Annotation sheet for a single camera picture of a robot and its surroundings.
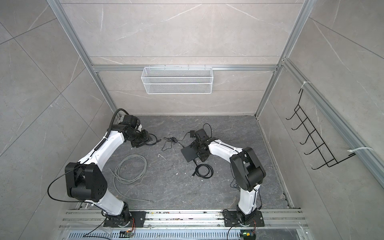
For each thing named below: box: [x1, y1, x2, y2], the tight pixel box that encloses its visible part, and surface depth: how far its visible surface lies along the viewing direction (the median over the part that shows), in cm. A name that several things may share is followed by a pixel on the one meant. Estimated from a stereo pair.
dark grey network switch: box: [181, 146, 198, 163], surface depth 97 cm
